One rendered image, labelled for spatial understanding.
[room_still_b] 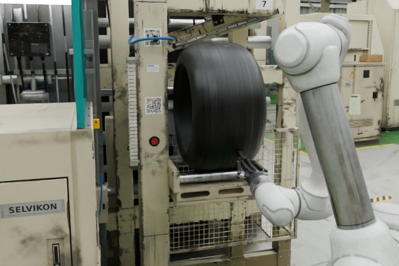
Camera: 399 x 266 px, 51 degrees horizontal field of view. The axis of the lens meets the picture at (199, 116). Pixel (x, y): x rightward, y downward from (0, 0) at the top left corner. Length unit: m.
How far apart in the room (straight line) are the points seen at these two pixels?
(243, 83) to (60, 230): 0.94
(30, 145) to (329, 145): 0.75
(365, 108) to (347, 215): 5.54
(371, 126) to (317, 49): 5.76
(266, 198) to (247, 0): 1.11
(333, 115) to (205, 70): 0.73
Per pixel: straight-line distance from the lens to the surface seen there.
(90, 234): 1.15
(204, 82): 1.68
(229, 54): 1.79
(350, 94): 6.41
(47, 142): 1.08
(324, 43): 1.10
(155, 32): 1.80
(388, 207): 1.37
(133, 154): 1.86
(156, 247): 2.01
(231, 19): 2.31
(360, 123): 6.63
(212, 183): 1.89
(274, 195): 1.44
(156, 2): 1.81
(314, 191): 1.50
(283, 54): 1.08
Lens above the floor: 1.47
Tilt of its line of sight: 9 degrees down
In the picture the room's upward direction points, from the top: straight up
